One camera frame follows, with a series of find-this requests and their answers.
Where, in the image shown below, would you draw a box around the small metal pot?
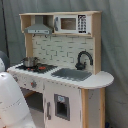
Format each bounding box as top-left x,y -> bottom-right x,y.
21,57 -> 39,67

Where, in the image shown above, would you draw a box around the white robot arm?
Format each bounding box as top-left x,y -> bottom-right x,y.
0,51 -> 36,128

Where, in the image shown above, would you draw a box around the wooden toy kitchen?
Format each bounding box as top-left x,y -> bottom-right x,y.
8,11 -> 114,128

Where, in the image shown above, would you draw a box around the grey toy sink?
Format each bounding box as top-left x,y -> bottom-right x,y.
52,68 -> 92,81

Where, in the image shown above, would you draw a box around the black toy faucet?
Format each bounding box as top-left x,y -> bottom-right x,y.
75,51 -> 93,70

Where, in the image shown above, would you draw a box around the black toy stovetop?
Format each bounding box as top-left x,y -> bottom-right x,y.
18,64 -> 55,74

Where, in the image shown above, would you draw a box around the right red stove knob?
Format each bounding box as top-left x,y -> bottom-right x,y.
31,81 -> 37,88

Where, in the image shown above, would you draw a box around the white fridge door with dispenser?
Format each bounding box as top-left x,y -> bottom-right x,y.
43,82 -> 82,128

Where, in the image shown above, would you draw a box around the toy microwave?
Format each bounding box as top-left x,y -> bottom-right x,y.
54,14 -> 91,34

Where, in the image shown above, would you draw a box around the grey range hood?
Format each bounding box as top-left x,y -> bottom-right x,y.
24,15 -> 52,35

